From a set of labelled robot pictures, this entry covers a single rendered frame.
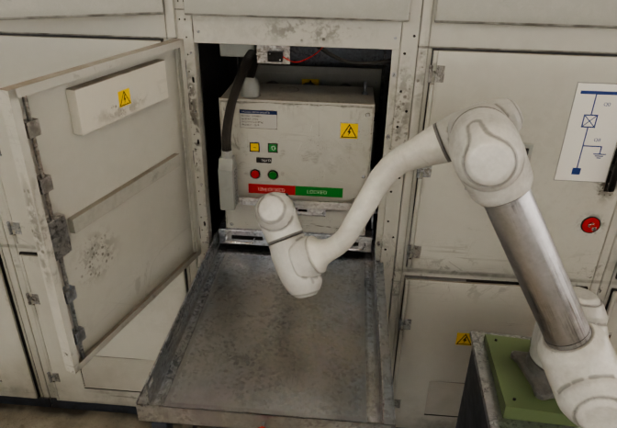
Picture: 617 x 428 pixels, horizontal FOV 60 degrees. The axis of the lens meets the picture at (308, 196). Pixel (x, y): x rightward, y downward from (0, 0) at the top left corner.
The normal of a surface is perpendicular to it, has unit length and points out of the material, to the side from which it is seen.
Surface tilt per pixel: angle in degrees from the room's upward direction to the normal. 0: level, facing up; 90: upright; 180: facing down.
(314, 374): 0
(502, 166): 80
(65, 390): 90
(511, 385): 5
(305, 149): 90
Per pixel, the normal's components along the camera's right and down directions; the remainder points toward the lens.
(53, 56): -0.08, 0.44
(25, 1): 0.41, 0.41
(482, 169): -0.26, 0.26
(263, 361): 0.02, -0.90
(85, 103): 0.93, 0.18
